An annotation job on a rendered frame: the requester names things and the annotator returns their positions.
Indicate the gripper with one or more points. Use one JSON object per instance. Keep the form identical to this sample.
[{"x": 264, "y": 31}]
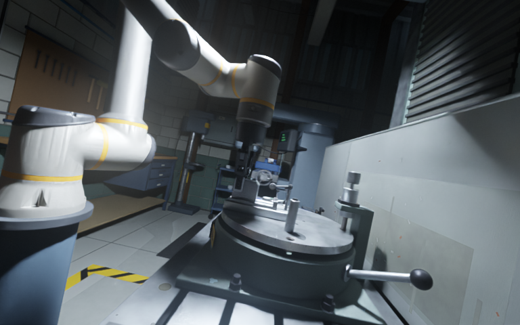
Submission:
[{"x": 250, "y": 137}]

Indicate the grey metal blank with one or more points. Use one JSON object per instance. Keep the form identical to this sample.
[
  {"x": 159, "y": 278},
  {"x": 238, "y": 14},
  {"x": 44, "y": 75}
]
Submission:
[{"x": 250, "y": 189}]

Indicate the steel index pin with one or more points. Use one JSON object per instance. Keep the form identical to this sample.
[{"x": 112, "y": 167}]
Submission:
[{"x": 352, "y": 193}]

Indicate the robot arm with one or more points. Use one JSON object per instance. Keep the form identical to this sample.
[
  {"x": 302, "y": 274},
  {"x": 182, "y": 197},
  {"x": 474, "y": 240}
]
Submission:
[{"x": 125, "y": 89}]

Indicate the white fixture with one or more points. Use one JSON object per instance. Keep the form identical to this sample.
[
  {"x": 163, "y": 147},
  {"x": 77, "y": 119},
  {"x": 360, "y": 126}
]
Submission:
[{"x": 271, "y": 202}]

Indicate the grey rotary table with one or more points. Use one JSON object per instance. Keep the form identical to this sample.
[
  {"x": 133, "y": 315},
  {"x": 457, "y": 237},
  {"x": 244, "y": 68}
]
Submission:
[{"x": 282, "y": 264}]

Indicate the blue cart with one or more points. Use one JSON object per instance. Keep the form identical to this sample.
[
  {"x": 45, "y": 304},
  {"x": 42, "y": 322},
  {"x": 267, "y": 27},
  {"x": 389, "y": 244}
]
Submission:
[{"x": 222, "y": 188}]

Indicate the dark box with green lights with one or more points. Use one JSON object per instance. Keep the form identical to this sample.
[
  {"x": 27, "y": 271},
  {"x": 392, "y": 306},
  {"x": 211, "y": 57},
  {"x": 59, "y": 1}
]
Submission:
[{"x": 292, "y": 142}]

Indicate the grey drill press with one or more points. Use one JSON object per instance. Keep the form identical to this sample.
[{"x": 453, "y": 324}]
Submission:
[{"x": 188, "y": 166}]

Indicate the blue drawer workbench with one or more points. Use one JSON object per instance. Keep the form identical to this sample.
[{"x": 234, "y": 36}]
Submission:
[{"x": 152, "y": 177}]

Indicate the black bolt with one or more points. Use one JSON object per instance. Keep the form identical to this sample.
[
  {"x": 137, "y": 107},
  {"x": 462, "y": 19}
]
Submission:
[
  {"x": 235, "y": 283},
  {"x": 328, "y": 303}
]

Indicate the grey milling machine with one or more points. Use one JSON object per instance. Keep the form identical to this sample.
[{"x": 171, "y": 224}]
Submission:
[{"x": 421, "y": 179}]

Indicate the lever with black ball knob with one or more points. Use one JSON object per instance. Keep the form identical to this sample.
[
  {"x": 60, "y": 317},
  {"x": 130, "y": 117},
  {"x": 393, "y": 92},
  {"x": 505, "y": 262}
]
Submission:
[{"x": 390, "y": 276}]

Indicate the brown tool pegboard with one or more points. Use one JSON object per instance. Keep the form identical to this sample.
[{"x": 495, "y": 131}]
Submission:
[{"x": 58, "y": 76}]

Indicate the grey louvred shutter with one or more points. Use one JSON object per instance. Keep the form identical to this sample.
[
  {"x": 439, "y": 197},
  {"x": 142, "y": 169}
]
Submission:
[{"x": 466, "y": 54}]

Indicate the grey post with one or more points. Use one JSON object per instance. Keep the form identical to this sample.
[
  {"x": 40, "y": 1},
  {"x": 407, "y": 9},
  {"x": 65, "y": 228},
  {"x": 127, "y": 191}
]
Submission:
[{"x": 292, "y": 217}]

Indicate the dark green pin bracket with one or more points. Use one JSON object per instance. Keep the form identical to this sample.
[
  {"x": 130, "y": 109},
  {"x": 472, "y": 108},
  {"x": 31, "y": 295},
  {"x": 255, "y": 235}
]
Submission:
[{"x": 363, "y": 233}]

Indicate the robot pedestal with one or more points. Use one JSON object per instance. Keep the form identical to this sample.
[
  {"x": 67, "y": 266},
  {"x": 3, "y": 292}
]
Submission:
[{"x": 22, "y": 278}]

